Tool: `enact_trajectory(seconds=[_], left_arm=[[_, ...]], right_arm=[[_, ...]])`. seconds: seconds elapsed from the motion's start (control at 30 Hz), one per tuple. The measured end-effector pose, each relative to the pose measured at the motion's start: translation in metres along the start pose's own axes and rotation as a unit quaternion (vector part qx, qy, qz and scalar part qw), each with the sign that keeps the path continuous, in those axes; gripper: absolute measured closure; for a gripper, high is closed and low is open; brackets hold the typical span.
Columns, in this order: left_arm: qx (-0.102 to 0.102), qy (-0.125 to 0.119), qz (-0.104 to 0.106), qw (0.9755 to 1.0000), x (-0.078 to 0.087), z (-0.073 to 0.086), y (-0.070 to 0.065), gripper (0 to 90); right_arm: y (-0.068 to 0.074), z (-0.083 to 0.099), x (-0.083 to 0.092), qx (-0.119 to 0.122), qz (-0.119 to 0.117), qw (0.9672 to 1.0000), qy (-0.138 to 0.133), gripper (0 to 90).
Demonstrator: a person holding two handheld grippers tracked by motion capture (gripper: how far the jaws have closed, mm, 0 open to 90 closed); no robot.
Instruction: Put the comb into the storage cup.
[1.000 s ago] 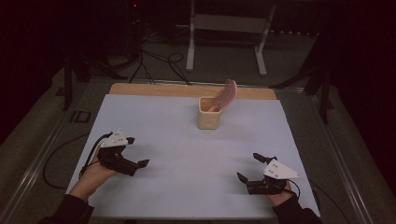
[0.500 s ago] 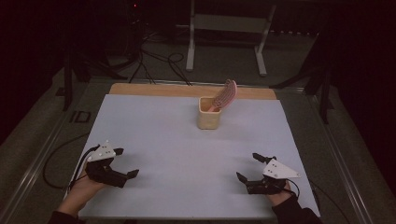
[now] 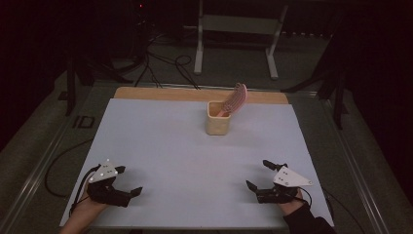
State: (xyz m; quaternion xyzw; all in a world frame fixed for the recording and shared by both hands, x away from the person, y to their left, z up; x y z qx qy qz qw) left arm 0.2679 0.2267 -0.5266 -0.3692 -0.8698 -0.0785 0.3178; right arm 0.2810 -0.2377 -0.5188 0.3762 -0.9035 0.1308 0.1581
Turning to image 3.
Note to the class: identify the wooden table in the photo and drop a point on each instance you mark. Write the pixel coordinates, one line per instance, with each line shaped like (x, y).
(162, 94)

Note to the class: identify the white metal stand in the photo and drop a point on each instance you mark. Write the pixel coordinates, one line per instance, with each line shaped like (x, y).
(240, 24)

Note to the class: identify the person's right hand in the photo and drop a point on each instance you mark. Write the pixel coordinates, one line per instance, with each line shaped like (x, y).
(292, 206)

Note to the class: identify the pink hairbrush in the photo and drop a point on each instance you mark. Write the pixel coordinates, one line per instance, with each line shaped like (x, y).
(235, 99)

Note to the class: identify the person's left hand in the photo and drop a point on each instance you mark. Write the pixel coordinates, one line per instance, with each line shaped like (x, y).
(89, 208)

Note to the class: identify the cream square cup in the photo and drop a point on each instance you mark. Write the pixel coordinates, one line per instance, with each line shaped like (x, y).
(218, 126)

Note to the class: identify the white table mat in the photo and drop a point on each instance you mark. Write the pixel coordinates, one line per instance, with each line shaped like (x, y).
(181, 175)

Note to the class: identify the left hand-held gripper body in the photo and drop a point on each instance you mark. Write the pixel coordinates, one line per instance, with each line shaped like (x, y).
(104, 191)

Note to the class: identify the metal floor rail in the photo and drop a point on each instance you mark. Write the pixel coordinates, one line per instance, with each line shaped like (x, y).
(35, 175)
(357, 175)

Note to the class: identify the black stand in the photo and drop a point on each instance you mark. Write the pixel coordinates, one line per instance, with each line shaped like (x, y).
(338, 104)
(69, 91)

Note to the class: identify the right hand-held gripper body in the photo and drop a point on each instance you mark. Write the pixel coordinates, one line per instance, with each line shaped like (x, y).
(289, 178)

